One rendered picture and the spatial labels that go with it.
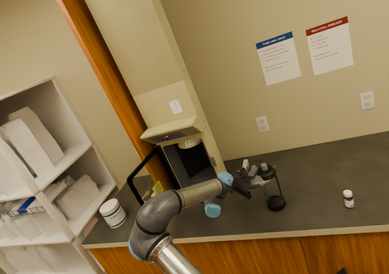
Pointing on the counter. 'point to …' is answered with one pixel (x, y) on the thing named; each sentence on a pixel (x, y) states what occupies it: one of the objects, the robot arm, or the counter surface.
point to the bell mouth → (189, 143)
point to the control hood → (190, 127)
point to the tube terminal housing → (155, 100)
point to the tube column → (135, 33)
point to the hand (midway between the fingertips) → (266, 175)
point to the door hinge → (168, 166)
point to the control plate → (167, 137)
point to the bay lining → (187, 161)
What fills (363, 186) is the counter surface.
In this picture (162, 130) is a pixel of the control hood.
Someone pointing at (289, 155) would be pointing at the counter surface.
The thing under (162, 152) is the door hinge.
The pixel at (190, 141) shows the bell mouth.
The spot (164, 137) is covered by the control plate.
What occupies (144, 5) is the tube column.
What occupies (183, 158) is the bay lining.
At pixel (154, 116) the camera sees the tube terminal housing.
